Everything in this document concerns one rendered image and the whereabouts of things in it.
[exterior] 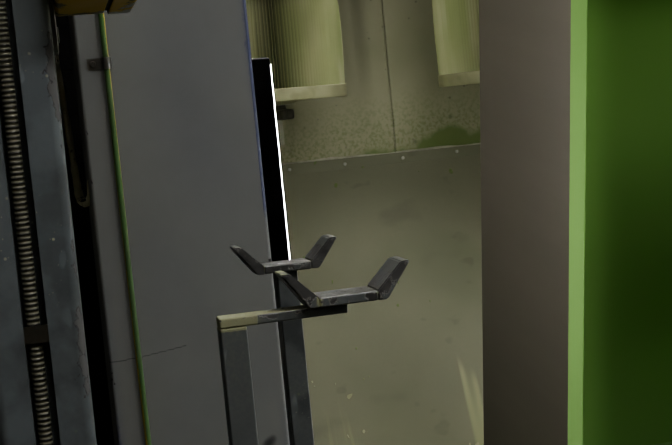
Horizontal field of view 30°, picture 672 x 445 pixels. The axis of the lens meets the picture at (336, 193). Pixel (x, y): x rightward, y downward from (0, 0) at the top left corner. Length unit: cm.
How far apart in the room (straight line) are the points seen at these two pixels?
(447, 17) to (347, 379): 90
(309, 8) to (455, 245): 74
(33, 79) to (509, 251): 138
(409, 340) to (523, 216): 110
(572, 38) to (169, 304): 76
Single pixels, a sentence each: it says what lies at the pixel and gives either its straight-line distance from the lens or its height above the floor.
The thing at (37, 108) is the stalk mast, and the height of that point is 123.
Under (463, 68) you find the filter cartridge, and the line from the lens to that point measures 304.
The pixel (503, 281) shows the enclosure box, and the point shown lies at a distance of 213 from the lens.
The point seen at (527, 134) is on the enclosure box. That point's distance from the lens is 197.
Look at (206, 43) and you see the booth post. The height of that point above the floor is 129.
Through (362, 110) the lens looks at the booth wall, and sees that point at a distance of 328.
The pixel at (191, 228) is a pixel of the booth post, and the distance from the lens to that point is 132.
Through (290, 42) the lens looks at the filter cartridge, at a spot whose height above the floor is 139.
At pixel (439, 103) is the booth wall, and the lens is 334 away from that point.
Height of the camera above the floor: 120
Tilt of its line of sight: 3 degrees down
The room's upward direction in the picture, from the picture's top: 6 degrees counter-clockwise
